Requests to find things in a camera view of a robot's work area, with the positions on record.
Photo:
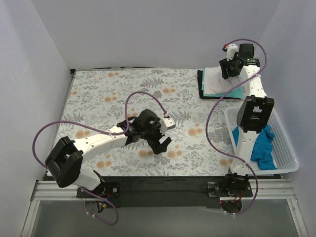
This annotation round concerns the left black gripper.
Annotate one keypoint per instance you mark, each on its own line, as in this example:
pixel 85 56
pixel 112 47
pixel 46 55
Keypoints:
pixel 153 138

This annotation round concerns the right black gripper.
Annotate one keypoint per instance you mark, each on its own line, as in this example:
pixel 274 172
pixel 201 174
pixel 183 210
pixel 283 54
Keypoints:
pixel 227 66

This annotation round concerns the white t shirt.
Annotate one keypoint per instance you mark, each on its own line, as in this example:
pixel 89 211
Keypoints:
pixel 213 83

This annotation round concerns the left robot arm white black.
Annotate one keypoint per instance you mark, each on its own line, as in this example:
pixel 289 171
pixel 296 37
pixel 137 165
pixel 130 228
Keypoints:
pixel 66 158

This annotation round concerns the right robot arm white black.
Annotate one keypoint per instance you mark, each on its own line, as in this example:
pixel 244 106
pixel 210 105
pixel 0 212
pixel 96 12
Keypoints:
pixel 252 116

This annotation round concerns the folded black t shirt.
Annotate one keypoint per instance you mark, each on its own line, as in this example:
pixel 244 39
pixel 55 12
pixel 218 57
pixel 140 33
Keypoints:
pixel 235 94

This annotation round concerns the floral patterned table mat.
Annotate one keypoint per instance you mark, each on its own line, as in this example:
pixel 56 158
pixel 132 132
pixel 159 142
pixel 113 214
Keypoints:
pixel 200 145

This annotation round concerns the blue t shirt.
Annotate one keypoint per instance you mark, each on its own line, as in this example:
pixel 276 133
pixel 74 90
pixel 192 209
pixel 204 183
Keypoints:
pixel 262 150

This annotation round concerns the white plastic basket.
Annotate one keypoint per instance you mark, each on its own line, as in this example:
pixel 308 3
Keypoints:
pixel 284 157

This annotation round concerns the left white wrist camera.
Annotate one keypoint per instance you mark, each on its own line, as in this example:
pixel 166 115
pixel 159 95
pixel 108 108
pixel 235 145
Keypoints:
pixel 166 124

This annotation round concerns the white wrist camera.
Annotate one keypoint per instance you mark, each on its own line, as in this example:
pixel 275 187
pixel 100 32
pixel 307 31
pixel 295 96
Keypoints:
pixel 166 124
pixel 231 50

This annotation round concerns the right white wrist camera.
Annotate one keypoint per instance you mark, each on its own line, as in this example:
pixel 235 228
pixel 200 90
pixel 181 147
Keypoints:
pixel 231 50

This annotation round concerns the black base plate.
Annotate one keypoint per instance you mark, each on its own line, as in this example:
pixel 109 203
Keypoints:
pixel 174 191

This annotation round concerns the aluminium frame rail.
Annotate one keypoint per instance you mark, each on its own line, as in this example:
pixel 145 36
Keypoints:
pixel 49 190

